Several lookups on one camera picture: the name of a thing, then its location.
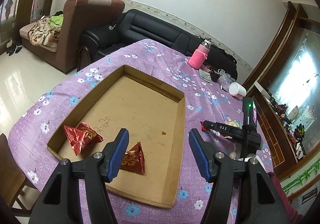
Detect black shoes on floor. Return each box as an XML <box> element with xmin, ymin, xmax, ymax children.
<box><xmin>6</xmin><ymin>40</ymin><xmax>22</xmax><ymax>56</ymax></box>

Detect wooden cabinet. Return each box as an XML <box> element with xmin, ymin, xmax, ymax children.
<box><xmin>244</xmin><ymin>2</ymin><xmax>319</xmax><ymax>181</ymax></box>

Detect clear plastic cup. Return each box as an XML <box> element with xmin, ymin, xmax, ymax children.
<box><xmin>219</xmin><ymin>69</ymin><xmax>231</xmax><ymax>91</ymax></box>

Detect dark red sleeved forearm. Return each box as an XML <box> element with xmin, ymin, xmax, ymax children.
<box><xmin>268</xmin><ymin>172</ymin><xmax>303</xmax><ymax>224</ymax></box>

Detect small dark booklet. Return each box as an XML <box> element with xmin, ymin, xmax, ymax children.
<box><xmin>199</xmin><ymin>69</ymin><xmax>213</xmax><ymax>82</ymax></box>

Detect black small container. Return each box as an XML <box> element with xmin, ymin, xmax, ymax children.
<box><xmin>209</xmin><ymin>70</ymin><xmax>221</xmax><ymax>82</ymax></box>

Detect clear green candy wrapper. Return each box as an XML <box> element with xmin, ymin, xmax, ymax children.
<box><xmin>225</xmin><ymin>120</ymin><xmax>242</xmax><ymax>128</ymax></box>

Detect white plastic jar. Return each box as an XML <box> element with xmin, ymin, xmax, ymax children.
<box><xmin>228</xmin><ymin>82</ymin><xmax>247</xmax><ymax>99</ymax></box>

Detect brown fabric armchair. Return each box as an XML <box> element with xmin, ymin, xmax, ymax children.
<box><xmin>20</xmin><ymin>0</ymin><xmax>125</xmax><ymax>74</ymax></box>

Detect red small snack packet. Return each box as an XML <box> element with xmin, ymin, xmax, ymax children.
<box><xmin>200</xmin><ymin>121</ymin><xmax>212</xmax><ymax>132</ymax></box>

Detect wooden chair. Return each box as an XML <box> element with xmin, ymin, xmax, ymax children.
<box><xmin>0</xmin><ymin>134</ymin><xmax>37</xmax><ymax>217</ymax></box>

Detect purple floral tablecloth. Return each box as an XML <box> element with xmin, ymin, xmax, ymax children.
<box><xmin>7</xmin><ymin>37</ymin><xmax>275</xmax><ymax>224</ymax></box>

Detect clothes pile on armchair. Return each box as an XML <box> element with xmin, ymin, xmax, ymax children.
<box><xmin>27</xmin><ymin>14</ymin><xmax>64</xmax><ymax>46</ymax></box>

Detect white gloved right hand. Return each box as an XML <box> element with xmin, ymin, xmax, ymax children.
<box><xmin>229</xmin><ymin>151</ymin><xmax>266</xmax><ymax>170</ymax></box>

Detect black leather sofa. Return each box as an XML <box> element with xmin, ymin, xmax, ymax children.
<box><xmin>76</xmin><ymin>8</ymin><xmax>238</xmax><ymax>81</ymax></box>

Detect pink knit-sleeved thermos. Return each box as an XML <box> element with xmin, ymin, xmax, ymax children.
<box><xmin>188</xmin><ymin>39</ymin><xmax>212</xmax><ymax>69</ymax></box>

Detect dark red gold-character snack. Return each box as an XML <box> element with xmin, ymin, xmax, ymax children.
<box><xmin>120</xmin><ymin>142</ymin><xmax>145</xmax><ymax>174</ymax></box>

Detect dark red triangular snack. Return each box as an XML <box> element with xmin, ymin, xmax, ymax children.
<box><xmin>63</xmin><ymin>122</ymin><xmax>103</xmax><ymax>156</ymax></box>

